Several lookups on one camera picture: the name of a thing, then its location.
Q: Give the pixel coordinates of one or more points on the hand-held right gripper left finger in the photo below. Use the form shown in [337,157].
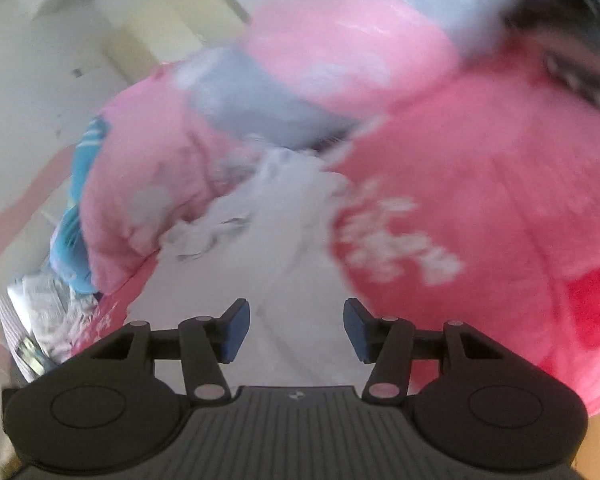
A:
[237,330]

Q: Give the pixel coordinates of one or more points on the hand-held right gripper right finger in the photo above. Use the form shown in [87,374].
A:
[357,330]

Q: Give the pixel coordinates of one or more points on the white shirt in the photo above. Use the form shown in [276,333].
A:
[280,240]

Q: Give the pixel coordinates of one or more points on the white crumpled clothes pile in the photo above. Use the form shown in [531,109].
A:
[50,305]

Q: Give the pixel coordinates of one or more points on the blue quilt with bow print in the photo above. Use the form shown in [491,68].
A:
[72,245]

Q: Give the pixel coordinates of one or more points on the pink floral bed blanket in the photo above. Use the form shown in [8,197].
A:
[480,185]

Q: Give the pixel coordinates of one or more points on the black smartphone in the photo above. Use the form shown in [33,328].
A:
[30,356]

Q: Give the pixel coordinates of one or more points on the pink and grey floral quilt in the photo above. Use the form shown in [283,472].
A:
[340,50]

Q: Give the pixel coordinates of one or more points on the black bag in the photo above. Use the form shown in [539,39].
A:
[560,5]

